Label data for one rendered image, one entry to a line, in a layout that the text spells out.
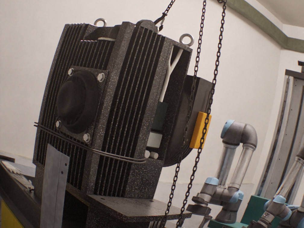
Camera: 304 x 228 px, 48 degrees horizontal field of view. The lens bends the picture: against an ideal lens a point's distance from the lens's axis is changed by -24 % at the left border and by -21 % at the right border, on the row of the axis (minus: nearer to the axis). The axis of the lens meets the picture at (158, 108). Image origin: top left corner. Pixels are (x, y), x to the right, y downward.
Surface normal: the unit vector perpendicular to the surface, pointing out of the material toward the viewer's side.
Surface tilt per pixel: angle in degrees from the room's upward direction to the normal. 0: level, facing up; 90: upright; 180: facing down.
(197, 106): 90
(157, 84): 90
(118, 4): 90
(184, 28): 90
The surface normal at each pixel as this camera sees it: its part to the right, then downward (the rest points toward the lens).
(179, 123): -0.62, -0.17
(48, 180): -0.78, -0.21
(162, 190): 0.66, 0.17
